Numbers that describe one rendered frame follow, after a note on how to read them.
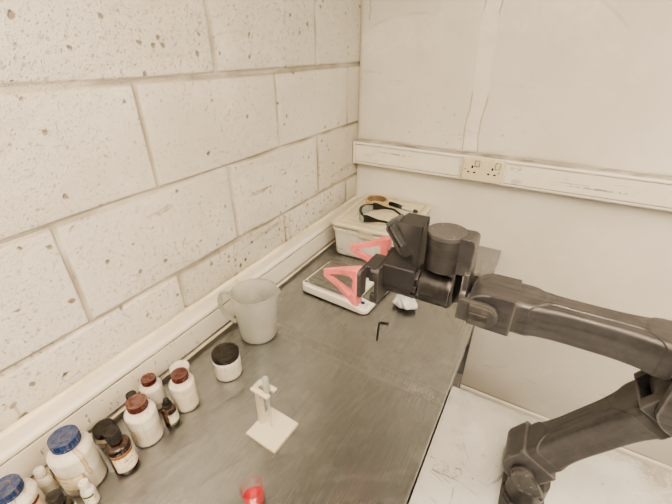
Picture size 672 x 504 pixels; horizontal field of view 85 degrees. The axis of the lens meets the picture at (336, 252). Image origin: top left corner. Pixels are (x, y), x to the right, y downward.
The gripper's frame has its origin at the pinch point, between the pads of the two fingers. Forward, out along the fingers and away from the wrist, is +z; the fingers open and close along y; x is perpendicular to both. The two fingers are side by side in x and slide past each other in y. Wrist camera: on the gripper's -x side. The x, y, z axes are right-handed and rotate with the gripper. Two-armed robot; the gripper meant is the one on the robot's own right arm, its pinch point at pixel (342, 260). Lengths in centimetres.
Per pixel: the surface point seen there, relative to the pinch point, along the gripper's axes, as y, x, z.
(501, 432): -13, 41, -33
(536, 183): -95, 10, -26
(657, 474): -18, 41, -61
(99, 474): 37, 38, 33
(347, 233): -63, 29, 33
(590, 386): -100, 95, -66
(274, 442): 14.3, 39.3, 8.4
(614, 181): -95, 6, -48
